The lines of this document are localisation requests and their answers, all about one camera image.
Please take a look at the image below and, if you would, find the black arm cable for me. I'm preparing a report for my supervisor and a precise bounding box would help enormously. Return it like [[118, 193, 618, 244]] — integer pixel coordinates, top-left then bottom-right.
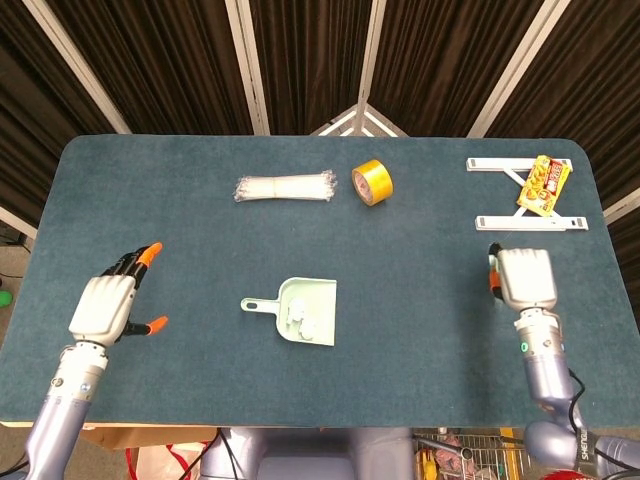
[[567, 367, 640, 471], [215, 428, 240, 480]]

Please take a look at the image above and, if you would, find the red and white bag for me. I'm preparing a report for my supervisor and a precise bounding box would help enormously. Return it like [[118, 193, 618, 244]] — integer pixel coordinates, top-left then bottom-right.
[[124, 442, 206, 480]]

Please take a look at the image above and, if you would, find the metal wire shopping cart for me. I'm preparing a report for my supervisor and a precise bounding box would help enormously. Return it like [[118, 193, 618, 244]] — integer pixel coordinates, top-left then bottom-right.
[[412, 427, 531, 480]]

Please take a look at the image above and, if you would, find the brown cardboard box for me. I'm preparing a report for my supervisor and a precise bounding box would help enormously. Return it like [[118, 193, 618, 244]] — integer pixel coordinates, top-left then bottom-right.
[[79, 423, 219, 451]]

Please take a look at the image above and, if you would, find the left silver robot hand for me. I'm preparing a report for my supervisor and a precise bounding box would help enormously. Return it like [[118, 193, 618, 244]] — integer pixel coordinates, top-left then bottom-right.
[[68, 242, 169, 347]]

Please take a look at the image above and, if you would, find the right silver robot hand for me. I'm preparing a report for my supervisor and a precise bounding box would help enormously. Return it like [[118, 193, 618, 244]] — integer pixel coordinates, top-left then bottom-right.
[[487, 242, 559, 311]]

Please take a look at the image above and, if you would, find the white partition base foot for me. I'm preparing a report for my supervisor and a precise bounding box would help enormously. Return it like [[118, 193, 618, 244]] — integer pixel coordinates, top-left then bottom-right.
[[309, 103, 404, 138]]

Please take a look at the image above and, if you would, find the yellow packing tape roll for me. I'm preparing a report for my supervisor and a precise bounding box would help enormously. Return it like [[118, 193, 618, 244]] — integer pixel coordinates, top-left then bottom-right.
[[351, 158, 395, 207]]

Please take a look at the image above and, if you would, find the blue felt table cover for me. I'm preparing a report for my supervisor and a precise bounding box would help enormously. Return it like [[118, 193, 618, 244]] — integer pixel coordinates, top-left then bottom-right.
[[0, 134, 640, 430]]

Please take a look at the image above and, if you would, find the yellow snack packet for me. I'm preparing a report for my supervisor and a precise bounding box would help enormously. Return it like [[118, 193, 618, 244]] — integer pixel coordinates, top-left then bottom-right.
[[515, 154, 573, 218]]

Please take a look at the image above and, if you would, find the black velcro cable strap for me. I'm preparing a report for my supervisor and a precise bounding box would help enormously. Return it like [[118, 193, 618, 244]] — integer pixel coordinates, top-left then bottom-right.
[[574, 427, 595, 472]]

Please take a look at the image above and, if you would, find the bundle of white cable ties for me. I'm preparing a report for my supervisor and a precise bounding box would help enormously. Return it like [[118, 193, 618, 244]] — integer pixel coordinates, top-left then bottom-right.
[[233, 169, 339, 204]]

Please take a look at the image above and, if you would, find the white folding stand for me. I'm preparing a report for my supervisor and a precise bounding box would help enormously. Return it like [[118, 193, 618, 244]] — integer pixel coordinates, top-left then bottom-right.
[[465, 157, 590, 232]]

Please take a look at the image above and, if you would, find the mint green plastic dustpan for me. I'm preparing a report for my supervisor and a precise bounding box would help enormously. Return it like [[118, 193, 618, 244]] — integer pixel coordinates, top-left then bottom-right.
[[240, 277, 338, 347]]

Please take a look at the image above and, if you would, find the white partition frame post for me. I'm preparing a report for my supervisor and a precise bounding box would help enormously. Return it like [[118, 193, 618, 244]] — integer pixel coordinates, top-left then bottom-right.
[[224, 0, 271, 135], [0, 204, 39, 239], [602, 188, 640, 224], [357, 0, 389, 109], [467, 0, 559, 137], [22, 0, 132, 135]]

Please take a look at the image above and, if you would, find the silver robot torso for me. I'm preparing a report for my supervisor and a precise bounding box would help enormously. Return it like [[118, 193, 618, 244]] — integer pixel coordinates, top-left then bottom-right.
[[199, 427, 416, 480]]

